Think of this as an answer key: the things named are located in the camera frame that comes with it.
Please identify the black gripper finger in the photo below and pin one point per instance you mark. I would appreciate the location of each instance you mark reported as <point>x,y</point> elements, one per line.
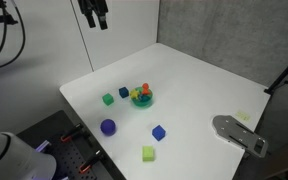
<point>91,19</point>
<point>102,20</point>

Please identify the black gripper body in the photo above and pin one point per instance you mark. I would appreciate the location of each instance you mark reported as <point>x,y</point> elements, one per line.
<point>92,4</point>

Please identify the blue cube block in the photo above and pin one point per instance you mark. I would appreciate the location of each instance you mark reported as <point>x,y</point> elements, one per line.
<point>158,132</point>

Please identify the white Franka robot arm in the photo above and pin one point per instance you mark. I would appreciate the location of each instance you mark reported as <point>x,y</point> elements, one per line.
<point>10,160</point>

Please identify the dark navy cube block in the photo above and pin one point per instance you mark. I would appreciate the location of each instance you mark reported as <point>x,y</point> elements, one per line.
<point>123,92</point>

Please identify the dark green cube block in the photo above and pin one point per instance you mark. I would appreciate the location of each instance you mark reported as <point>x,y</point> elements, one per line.
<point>107,99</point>

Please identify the green bowl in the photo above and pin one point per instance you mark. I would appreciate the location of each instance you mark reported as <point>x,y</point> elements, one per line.
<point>142,99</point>

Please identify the lime green block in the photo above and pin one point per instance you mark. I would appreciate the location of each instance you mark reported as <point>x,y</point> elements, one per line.
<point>148,153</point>

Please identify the orange toy figure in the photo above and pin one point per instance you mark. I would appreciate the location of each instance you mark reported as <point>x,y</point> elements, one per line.
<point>145,88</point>

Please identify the yellow star toy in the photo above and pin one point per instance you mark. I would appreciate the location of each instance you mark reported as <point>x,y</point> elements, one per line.
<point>134,94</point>

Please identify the purple ball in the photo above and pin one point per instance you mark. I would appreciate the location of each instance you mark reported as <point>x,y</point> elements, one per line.
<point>107,127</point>

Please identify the black orange clamp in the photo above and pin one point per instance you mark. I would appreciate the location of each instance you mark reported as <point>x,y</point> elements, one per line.
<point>72,132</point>
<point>91,161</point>

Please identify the black perforated base board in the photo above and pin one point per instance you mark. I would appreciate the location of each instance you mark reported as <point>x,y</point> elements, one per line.
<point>67,153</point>

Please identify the yellow sticky note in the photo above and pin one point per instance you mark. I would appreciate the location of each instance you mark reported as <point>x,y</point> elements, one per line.
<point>243,115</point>

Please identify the grey metal mounting plate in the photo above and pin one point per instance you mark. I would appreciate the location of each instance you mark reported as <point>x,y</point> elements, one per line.
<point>239,134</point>

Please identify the black tripod stand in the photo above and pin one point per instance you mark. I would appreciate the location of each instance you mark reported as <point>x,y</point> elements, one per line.
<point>285,73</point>

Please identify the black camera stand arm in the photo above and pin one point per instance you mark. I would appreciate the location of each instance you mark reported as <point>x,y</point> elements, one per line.
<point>0,20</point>

